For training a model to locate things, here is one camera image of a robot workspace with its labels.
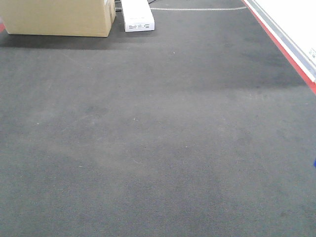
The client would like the long white cardboard box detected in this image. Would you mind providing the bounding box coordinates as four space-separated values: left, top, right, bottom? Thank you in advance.
121 0 155 32

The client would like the white conveyor side rail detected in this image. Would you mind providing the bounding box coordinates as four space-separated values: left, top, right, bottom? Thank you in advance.
245 0 316 83

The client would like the large brown cardboard box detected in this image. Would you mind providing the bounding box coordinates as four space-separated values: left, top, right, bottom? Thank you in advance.
0 0 116 37

